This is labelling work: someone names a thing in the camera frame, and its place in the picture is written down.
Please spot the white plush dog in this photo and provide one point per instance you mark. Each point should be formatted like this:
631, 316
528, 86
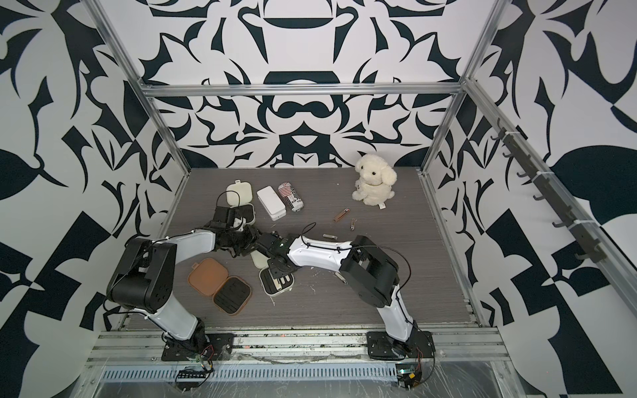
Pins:
376, 177

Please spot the cream nail clipper case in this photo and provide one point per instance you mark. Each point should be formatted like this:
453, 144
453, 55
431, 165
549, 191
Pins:
271, 285

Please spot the right electronics board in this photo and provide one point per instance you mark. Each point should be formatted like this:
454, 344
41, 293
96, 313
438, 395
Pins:
408, 375

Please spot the brown nail file tool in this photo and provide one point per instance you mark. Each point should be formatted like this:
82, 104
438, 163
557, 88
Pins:
341, 215

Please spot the flag pattern can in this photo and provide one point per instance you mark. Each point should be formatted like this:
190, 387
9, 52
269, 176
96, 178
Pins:
290, 197

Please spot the aluminium front rail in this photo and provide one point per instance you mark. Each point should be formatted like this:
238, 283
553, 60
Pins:
453, 342

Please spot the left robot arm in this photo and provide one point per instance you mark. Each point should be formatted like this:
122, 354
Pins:
143, 281

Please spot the cream case far left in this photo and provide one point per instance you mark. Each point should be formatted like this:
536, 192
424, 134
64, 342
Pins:
239, 195

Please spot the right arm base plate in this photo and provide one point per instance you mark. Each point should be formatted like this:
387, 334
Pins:
384, 348

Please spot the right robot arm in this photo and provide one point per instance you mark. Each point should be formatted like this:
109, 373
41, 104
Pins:
366, 268

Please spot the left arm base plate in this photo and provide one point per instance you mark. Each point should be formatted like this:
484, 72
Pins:
214, 347

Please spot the wall hook rack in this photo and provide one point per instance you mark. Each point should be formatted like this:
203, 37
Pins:
553, 192

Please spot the white rectangular box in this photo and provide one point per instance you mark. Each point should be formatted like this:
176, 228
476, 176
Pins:
273, 205

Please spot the electronics board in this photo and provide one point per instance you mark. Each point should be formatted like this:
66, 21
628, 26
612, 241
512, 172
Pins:
408, 375
190, 378

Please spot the left electronics board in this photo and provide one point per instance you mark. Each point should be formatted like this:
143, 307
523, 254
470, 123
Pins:
190, 378

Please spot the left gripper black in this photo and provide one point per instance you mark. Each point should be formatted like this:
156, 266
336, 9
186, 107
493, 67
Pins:
252, 233

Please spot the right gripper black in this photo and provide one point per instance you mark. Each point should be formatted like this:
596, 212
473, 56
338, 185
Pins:
273, 271

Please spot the brown nail clipper case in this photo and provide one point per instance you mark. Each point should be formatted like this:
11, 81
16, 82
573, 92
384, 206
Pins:
211, 279

